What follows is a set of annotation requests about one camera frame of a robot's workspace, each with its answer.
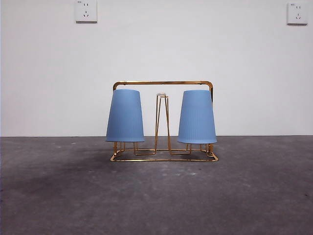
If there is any white wall socket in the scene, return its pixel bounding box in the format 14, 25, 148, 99
287, 2, 308, 25
75, 0, 98, 24

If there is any blue ribbed plastic cup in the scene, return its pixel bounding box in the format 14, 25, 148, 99
177, 90, 218, 144
105, 89, 145, 143

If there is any gold wire cup rack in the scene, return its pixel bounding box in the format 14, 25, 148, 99
110, 80, 219, 163

